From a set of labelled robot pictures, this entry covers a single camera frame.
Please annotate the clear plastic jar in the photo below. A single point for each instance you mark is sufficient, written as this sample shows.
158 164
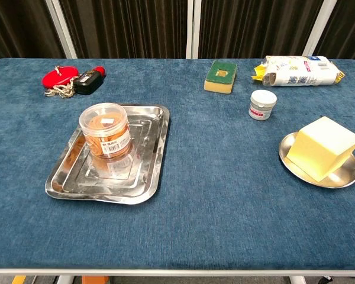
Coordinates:
106 130

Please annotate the yellow foam cube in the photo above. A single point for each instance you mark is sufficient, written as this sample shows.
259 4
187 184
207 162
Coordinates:
322 148

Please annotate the rectangular steel tray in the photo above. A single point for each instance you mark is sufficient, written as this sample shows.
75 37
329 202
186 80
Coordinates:
142 165

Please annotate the green yellow sponge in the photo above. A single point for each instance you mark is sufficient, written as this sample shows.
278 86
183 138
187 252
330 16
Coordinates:
220 75

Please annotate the small white jar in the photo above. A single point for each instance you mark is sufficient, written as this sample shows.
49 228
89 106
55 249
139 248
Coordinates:
261 105

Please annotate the black bottle with red cap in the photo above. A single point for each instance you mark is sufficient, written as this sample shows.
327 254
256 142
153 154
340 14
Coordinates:
87 80

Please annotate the dark brown curtain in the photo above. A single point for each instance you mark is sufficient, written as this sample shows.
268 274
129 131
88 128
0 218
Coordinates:
17 26
254 26
127 26
349 26

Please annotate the white snack package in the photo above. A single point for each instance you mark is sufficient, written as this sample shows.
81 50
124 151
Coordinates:
301 72

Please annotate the round steel plate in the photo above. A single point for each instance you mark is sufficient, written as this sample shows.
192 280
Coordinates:
343 173

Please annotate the white frame post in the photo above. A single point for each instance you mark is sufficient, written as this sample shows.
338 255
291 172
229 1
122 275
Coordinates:
62 29
319 26
193 29

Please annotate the grey table edge frame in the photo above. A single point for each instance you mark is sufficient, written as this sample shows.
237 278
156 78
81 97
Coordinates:
177 272

